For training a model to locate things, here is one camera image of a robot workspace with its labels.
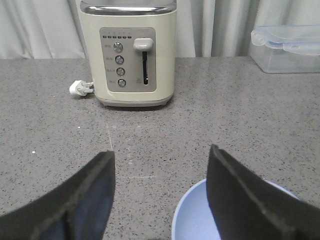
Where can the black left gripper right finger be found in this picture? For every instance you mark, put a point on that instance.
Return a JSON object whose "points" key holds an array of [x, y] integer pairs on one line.
{"points": [[295, 219]]}

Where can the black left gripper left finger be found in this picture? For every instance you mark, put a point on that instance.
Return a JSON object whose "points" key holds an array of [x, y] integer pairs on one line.
{"points": [[78, 209]]}

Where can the light blue bowl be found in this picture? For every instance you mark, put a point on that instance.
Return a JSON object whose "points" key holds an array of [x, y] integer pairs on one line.
{"points": [[192, 215]]}

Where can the white power plug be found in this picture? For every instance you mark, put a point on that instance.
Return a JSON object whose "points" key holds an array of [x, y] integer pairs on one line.
{"points": [[81, 88]]}

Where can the clear plastic storage container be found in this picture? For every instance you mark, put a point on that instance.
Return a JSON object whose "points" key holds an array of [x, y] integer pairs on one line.
{"points": [[286, 48]]}

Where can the cream toaster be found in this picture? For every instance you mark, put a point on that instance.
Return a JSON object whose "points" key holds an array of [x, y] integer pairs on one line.
{"points": [[131, 50]]}

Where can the grey curtain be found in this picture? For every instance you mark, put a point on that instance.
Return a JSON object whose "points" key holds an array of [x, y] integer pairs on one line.
{"points": [[51, 29]]}

